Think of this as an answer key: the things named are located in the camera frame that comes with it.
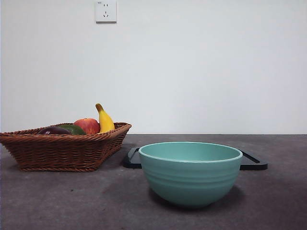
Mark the white wall socket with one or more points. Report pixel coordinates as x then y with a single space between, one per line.
106 12

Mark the red apple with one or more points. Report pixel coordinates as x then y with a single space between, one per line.
87 125

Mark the brown wicker basket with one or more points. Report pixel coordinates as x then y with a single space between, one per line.
60 153

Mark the teal ribbed bowl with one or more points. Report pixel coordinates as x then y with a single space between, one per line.
189 182

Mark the green mango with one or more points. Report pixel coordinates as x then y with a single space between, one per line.
76 129

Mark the yellow banana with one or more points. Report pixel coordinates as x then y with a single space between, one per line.
106 121

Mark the black rectangular tray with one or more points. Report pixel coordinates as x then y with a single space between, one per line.
253 165

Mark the dark purple plum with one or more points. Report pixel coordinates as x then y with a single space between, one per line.
54 131

